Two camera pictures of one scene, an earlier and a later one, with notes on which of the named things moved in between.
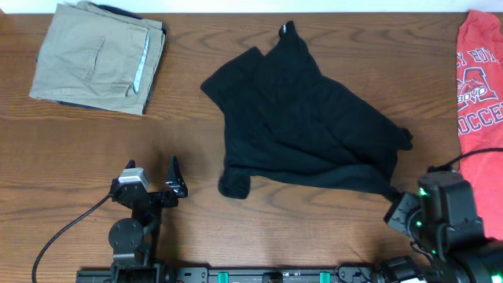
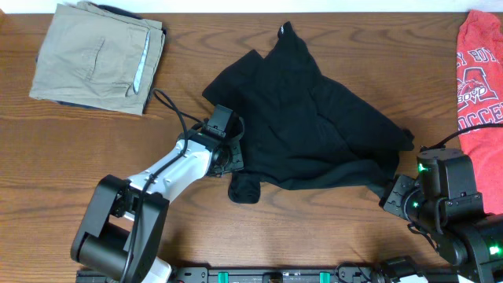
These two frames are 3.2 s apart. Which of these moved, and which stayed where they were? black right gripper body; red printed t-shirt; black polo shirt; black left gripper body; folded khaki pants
Moved: black right gripper body; black left gripper body
Stayed: red printed t-shirt; folded khaki pants; black polo shirt
